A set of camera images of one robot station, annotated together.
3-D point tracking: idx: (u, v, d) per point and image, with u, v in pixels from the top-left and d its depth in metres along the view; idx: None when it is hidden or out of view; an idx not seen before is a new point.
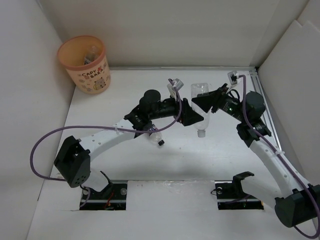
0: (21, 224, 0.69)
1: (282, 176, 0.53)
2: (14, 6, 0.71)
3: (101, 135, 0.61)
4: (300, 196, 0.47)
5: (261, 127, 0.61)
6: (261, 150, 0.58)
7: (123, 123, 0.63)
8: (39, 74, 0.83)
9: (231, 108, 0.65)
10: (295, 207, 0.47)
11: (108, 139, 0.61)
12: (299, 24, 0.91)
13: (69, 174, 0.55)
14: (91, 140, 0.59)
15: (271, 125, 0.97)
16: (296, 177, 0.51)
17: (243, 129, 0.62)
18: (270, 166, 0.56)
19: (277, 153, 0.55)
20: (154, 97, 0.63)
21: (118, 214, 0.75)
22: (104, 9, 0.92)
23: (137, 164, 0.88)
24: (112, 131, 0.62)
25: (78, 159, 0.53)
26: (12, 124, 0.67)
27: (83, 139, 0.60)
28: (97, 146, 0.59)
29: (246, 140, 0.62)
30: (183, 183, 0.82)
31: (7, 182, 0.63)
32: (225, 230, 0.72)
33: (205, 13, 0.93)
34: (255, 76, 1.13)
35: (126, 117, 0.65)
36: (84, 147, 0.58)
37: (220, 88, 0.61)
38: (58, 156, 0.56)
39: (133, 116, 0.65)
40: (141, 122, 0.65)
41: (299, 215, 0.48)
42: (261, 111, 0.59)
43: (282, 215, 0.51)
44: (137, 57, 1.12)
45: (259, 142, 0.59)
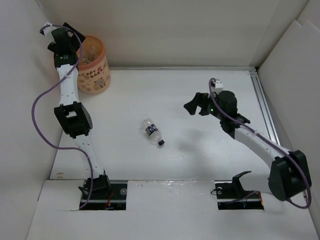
0: (21, 224, 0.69)
1: (265, 150, 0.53)
2: (14, 5, 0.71)
3: (66, 88, 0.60)
4: (283, 162, 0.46)
5: (242, 119, 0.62)
6: (243, 134, 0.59)
7: (64, 68, 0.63)
8: (38, 73, 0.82)
9: (212, 108, 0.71)
10: (280, 173, 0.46)
11: (72, 85, 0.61)
12: (299, 24, 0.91)
13: (86, 123, 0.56)
14: (67, 96, 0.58)
15: (271, 125, 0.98)
16: (276, 147, 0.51)
17: (226, 123, 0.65)
18: (254, 147, 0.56)
19: (256, 132, 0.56)
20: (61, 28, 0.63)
21: (119, 214, 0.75)
22: (104, 8, 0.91)
23: (137, 164, 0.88)
24: (67, 80, 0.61)
25: (80, 110, 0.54)
26: (12, 124, 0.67)
27: (61, 101, 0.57)
28: (74, 94, 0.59)
29: (230, 133, 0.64)
30: (184, 183, 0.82)
31: (8, 182, 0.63)
32: (224, 230, 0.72)
33: (205, 13, 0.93)
34: (255, 76, 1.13)
35: (57, 66, 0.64)
36: (71, 102, 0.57)
37: (198, 93, 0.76)
38: (62, 126, 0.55)
39: (58, 59, 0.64)
40: (70, 57, 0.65)
41: (290, 185, 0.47)
42: (234, 104, 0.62)
43: (276, 189, 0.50)
44: (137, 57, 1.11)
45: (239, 129, 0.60)
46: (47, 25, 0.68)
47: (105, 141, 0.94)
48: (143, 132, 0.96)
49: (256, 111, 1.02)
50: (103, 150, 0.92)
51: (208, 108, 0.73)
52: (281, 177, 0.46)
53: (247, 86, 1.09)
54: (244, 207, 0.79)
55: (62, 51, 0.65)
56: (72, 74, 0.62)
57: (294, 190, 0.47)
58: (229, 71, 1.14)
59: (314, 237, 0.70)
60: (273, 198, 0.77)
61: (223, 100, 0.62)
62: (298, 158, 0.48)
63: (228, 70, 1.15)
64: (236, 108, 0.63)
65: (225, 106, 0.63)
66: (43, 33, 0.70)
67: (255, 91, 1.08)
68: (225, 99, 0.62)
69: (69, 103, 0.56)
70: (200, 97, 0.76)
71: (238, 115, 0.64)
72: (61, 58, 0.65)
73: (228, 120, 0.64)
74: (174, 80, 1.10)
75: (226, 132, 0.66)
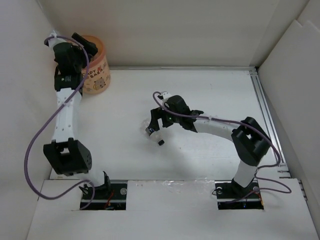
0: (21, 224, 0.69)
1: (223, 128, 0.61)
2: (14, 6, 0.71)
3: (62, 119, 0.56)
4: (239, 132, 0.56)
5: (196, 113, 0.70)
6: (201, 124, 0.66)
7: (64, 93, 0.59)
8: (38, 74, 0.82)
9: (170, 116, 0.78)
10: (241, 141, 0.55)
11: (69, 116, 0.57)
12: (299, 24, 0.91)
13: (80, 164, 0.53)
14: (62, 130, 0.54)
15: (271, 126, 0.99)
16: (230, 122, 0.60)
17: (185, 122, 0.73)
18: (214, 130, 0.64)
19: (211, 117, 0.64)
20: (65, 45, 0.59)
21: (119, 214, 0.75)
22: (104, 8, 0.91)
23: (137, 164, 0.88)
24: (65, 108, 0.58)
25: (74, 150, 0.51)
26: (12, 124, 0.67)
27: (54, 136, 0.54)
28: (70, 128, 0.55)
29: (192, 128, 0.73)
30: (183, 183, 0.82)
31: (8, 182, 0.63)
32: (224, 230, 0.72)
33: (205, 12, 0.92)
34: (255, 76, 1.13)
35: (57, 89, 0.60)
36: (65, 139, 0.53)
37: (153, 109, 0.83)
38: (54, 166, 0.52)
39: (59, 80, 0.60)
40: (73, 80, 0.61)
41: (253, 148, 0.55)
42: (182, 102, 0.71)
43: (247, 158, 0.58)
44: (137, 57, 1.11)
45: (197, 121, 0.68)
46: (52, 37, 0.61)
47: (105, 141, 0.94)
48: (143, 132, 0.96)
49: (256, 112, 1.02)
50: (103, 150, 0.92)
51: (167, 118, 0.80)
52: (244, 145, 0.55)
53: (247, 86, 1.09)
54: (244, 207, 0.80)
55: (65, 72, 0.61)
56: (71, 102, 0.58)
57: (261, 151, 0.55)
58: (229, 71, 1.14)
59: (315, 237, 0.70)
60: (273, 198, 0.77)
61: (172, 103, 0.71)
62: (250, 123, 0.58)
63: (228, 70, 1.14)
64: (186, 105, 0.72)
65: (177, 108, 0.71)
66: (47, 44, 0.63)
67: (255, 91, 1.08)
68: (173, 102, 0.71)
69: (64, 140, 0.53)
70: (156, 112, 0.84)
71: (192, 111, 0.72)
72: (63, 79, 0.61)
73: (185, 119, 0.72)
74: (174, 80, 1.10)
75: (189, 129, 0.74)
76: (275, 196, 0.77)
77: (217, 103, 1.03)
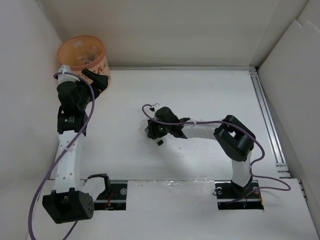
0: (22, 224, 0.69)
1: (206, 129, 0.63)
2: (14, 6, 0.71)
3: (64, 167, 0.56)
4: (221, 129, 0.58)
5: (183, 119, 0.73)
6: (188, 130, 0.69)
7: (66, 137, 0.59)
8: (39, 74, 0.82)
9: (161, 128, 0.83)
10: (224, 139, 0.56)
11: (71, 163, 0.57)
12: (299, 24, 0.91)
13: (81, 216, 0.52)
14: (63, 179, 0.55)
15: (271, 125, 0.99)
16: (212, 123, 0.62)
17: (174, 130, 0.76)
18: (201, 132, 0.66)
19: (195, 121, 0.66)
20: (68, 87, 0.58)
21: (119, 214, 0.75)
22: (104, 8, 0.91)
23: (136, 165, 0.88)
24: (68, 153, 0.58)
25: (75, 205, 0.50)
26: (12, 124, 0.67)
27: (55, 186, 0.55)
28: (71, 177, 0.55)
29: (181, 135, 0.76)
30: (184, 183, 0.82)
31: (8, 182, 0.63)
32: (224, 230, 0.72)
33: (205, 13, 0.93)
34: (255, 76, 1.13)
35: (60, 131, 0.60)
36: (66, 190, 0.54)
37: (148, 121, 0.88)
38: (54, 216, 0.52)
39: (63, 122, 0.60)
40: (76, 120, 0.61)
41: (236, 144, 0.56)
42: (169, 112, 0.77)
43: (232, 155, 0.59)
44: (137, 57, 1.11)
45: (184, 127, 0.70)
46: (61, 72, 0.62)
47: (106, 141, 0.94)
48: (143, 131, 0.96)
49: (256, 112, 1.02)
50: (103, 150, 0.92)
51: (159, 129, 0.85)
52: (227, 142, 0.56)
53: (247, 86, 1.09)
54: (244, 207, 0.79)
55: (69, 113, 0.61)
56: (73, 147, 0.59)
57: (245, 146, 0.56)
58: (229, 71, 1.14)
59: (315, 237, 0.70)
60: (272, 197, 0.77)
61: (160, 114, 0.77)
62: (231, 119, 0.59)
63: (228, 70, 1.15)
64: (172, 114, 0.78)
65: (165, 119, 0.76)
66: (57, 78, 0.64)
67: (255, 91, 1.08)
68: (161, 114, 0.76)
69: (65, 190, 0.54)
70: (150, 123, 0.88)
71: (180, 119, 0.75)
72: (66, 120, 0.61)
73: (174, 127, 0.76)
74: (174, 80, 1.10)
75: (179, 136, 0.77)
76: (275, 196, 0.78)
77: (217, 103, 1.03)
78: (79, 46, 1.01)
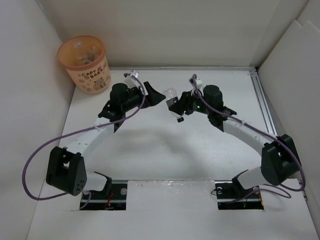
0: (22, 224, 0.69)
1: (253, 137, 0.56)
2: (14, 6, 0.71)
3: (85, 138, 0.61)
4: (272, 147, 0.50)
5: (229, 111, 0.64)
6: (231, 126, 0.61)
7: (101, 120, 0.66)
8: (39, 74, 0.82)
9: (198, 106, 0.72)
10: (271, 157, 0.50)
11: (91, 138, 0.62)
12: (299, 24, 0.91)
13: (68, 183, 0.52)
14: (78, 144, 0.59)
15: (271, 125, 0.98)
16: (264, 134, 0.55)
17: (213, 117, 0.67)
18: (244, 136, 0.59)
19: (244, 122, 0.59)
20: (122, 88, 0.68)
21: (118, 214, 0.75)
22: (104, 8, 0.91)
23: (137, 164, 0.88)
24: (94, 130, 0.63)
25: (71, 166, 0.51)
26: (12, 125, 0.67)
27: (69, 146, 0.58)
28: (84, 147, 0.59)
29: (218, 125, 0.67)
30: (184, 183, 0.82)
31: (7, 182, 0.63)
32: (224, 230, 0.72)
33: (205, 13, 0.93)
34: (255, 76, 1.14)
35: (99, 115, 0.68)
36: (74, 151, 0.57)
37: (184, 93, 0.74)
38: (48, 171, 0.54)
39: (105, 112, 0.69)
40: (115, 115, 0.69)
41: (281, 168, 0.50)
42: (219, 98, 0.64)
43: (269, 175, 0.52)
44: (137, 57, 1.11)
45: (227, 121, 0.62)
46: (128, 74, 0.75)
47: (106, 141, 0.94)
48: (143, 132, 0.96)
49: (256, 112, 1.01)
50: (103, 150, 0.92)
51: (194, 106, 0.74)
52: (272, 162, 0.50)
53: (247, 86, 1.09)
54: (243, 207, 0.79)
55: (113, 108, 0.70)
56: (102, 129, 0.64)
57: (287, 171, 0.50)
58: (229, 72, 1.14)
59: (315, 237, 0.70)
60: (272, 198, 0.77)
61: (209, 94, 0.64)
62: (286, 141, 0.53)
63: (228, 70, 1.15)
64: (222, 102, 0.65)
65: (212, 100, 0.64)
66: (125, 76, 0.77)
67: (255, 91, 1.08)
68: (210, 94, 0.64)
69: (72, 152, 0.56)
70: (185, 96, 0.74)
71: (224, 108, 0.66)
72: (108, 112, 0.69)
73: (215, 115, 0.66)
74: (174, 81, 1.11)
75: (215, 125, 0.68)
76: (275, 197, 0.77)
77: None
78: (79, 47, 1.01)
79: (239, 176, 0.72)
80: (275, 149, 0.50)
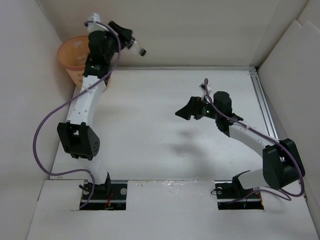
0: (21, 225, 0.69)
1: (256, 141, 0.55)
2: (14, 6, 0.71)
3: (81, 104, 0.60)
4: (273, 149, 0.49)
5: (236, 117, 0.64)
6: (236, 130, 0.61)
7: (90, 80, 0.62)
8: (39, 73, 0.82)
9: (208, 111, 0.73)
10: (271, 160, 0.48)
11: (88, 102, 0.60)
12: (299, 24, 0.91)
13: (86, 148, 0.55)
14: (78, 113, 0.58)
15: (271, 125, 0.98)
16: (266, 137, 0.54)
17: (221, 122, 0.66)
18: (249, 141, 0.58)
19: (248, 127, 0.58)
20: (97, 36, 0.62)
21: (119, 214, 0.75)
22: (104, 8, 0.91)
23: (137, 163, 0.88)
24: (86, 94, 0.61)
25: (83, 134, 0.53)
26: (12, 125, 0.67)
27: (70, 118, 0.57)
28: (86, 115, 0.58)
29: (225, 131, 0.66)
30: (184, 183, 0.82)
31: (7, 182, 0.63)
32: (224, 230, 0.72)
33: (205, 13, 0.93)
34: (255, 76, 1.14)
35: (85, 74, 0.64)
36: (78, 122, 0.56)
37: (193, 97, 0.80)
38: (64, 145, 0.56)
39: (89, 67, 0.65)
40: (101, 68, 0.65)
41: (282, 173, 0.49)
42: (228, 104, 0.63)
43: (270, 179, 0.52)
44: (137, 57, 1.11)
45: (233, 126, 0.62)
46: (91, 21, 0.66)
47: (106, 141, 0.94)
48: (143, 131, 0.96)
49: (256, 112, 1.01)
50: (103, 149, 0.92)
51: (203, 111, 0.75)
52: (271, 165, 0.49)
53: (247, 86, 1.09)
54: (244, 207, 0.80)
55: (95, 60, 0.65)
56: (94, 90, 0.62)
57: (287, 176, 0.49)
58: (229, 71, 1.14)
59: (315, 237, 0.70)
60: (272, 198, 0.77)
61: (218, 100, 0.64)
62: (288, 146, 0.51)
63: (228, 70, 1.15)
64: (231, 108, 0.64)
65: (222, 106, 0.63)
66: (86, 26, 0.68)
67: (255, 91, 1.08)
68: (220, 99, 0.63)
69: (77, 123, 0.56)
70: (195, 101, 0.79)
71: (233, 114, 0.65)
72: (93, 67, 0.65)
73: (223, 120, 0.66)
74: (174, 80, 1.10)
75: (221, 131, 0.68)
76: (275, 197, 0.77)
77: None
78: (79, 46, 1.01)
79: (239, 176, 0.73)
80: (275, 153, 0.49)
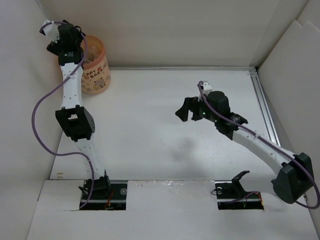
0: (21, 224, 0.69)
1: (269, 154, 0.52)
2: (14, 7, 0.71)
3: (69, 90, 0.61)
4: (290, 168, 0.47)
5: (238, 118, 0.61)
6: (243, 138, 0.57)
7: (68, 67, 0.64)
8: (38, 73, 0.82)
9: (204, 112, 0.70)
10: (289, 179, 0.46)
11: (74, 87, 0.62)
12: (299, 24, 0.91)
13: (86, 126, 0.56)
14: (69, 98, 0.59)
15: (271, 125, 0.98)
16: (279, 150, 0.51)
17: (220, 124, 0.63)
18: (257, 150, 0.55)
19: (258, 135, 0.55)
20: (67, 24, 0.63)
21: (119, 214, 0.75)
22: (104, 8, 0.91)
23: (137, 164, 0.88)
24: (70, 80, 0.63)
25: (82, 114, 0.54)
26: (12, 126, 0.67)
27: (63, 104, 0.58)
28: (77, 98, 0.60)
29: (227, 134, 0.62)
30: (184, 183, 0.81)
31: (7, 182, 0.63)
32: (224, 230, 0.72)
33: (205, 13, 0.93)
34: (255, 76, 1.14)
35: (61, 63, 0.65)
36: (72, 105, 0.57)
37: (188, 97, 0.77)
38: (64, 129, 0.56)
39: (63, 55, 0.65)
40: (75, 55, 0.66)
41: (296, 189, 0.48)
42: (225, 102, 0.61)
43: (281, 193, 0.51)
44: (137, 57, 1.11)
45: (238, 131, 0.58)
46: (48, 23, 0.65)
47: (106, 141, 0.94)
48: (143, 131, 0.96)
49: (256, 112, 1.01)
50: (103, 150, 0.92)
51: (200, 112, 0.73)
52: (289, 184, 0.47)
53: (247, 86, 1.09)
54: (244, 207, 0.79)
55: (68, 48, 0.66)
56: (75, 75, 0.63)
57: (301, 190, 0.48)
58: (229, 71, 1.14)
59: (314, 237, 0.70)
60: (273, 198, 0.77)
61: (214, 100, 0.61)
62: (303, 161, 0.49)
63: (228, 70, 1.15)
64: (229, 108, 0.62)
65: (219, 106, 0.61)
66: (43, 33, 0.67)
67: (255, 91, 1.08)
68: (215, 99, 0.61)
69: (71, 106, 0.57)
70: (190, 101, 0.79)
71: (232, 114, 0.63)
72: (66, 55, 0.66)
73: (222, 121, 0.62)
74: (174, 81, 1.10)
75: (221, 133, 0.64)
76: (276, 197, 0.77)
77: None
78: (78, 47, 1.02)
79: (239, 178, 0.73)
80: (293, 172, 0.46)
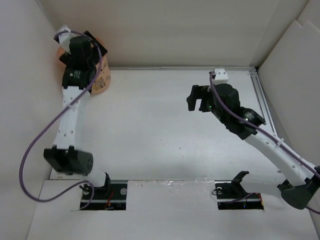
0: (21, 224, 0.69)
1: (291, 167, 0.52)
2: (14, 7, 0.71)
3: (66, 124, 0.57)
4: (313, 185, 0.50)
5: (251, 115, 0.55)
6: (261, 143, 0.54)
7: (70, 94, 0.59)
8: (38, 73, 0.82)
9: (211, 106, 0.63)
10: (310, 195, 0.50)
11: (73, 121, 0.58)
12: (299, 24, 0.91)
13: (79, 168, 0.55)
14: (64, 136, 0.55)
15: (271, 125, 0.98)
16: (302, 164, 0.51)
17: (231, 121, 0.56)
18: (274, 158, 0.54)
19: (279, 144, 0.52)
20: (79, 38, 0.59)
21: (119, 214, 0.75)
22: (104, 8, 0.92)
23: (137, 164, 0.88)
24: (69, 111, 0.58)
25: (76, 159, 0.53)
26: (12, 126, 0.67)
27: (55, 141, 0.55)
28: (73, 135, 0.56)
29: (238, 133, 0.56)
30: (184, 183, 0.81)
31: (7, 182, 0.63)
32: (224, 230, 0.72)
33: (205, 13, 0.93)
34: (255, 76, 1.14)
35: (64, 86, 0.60)
36: (66, 146, 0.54)
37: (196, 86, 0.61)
38: (55, 168, 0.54)
39: (68, 75, 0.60)
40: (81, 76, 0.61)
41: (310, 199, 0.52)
42: (234, 97, 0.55)
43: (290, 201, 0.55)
44: (137, 57, 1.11)
45: (256, 136, 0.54)
46: (65, 32, 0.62)
47: (106, 141, 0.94)
48: (143, 131, 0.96)
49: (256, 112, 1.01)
50: (103, 150, 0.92)
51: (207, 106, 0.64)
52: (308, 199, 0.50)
53: (247, 86, 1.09)
54: (244, 207, 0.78)
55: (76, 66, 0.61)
56: (76, 105, 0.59)
57: None
58: (229, 71, 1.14)
59: (314, 237, 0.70)
60: (273, 198, 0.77)
61: (222, 94, 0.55)
62: None
63: (228, 70, 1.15)
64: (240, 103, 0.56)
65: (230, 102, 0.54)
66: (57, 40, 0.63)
67: (254, 91, 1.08)
68: (224, 94, 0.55)
69: (64, 147, 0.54)
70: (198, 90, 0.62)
71: (243, 109, 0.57)
72: (72, 74, 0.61)
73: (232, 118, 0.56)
74: (174, 81, 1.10)
75: (231, 131, 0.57)
76: (276, 197, 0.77)
77: None
78: None
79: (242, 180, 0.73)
80: (315, 187, 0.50)
